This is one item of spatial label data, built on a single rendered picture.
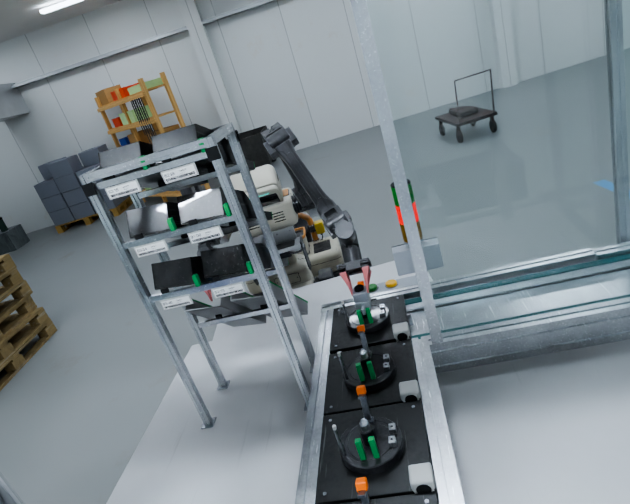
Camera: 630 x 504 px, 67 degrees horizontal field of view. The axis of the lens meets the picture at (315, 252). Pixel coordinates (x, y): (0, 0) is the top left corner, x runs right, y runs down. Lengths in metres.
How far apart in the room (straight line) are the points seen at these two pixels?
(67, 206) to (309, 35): 5.79
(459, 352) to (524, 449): 0.31
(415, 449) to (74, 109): 10.52
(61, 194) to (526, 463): 9.88
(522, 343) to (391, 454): 0.53
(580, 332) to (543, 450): 0.37
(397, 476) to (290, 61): 9.44
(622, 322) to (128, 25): 10.01
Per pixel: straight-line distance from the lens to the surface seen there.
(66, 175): 10.26
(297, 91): 10.12
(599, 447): 1.22
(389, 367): 1.25
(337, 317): 1.56
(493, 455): 1.20
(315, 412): 1.26
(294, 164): 1.61
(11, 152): 11.92
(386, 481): 1.05
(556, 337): 1.42
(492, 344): 1.39
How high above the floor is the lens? 1.76
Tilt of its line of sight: 22 degrees down
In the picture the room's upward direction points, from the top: 18 degrees counter-clockwise
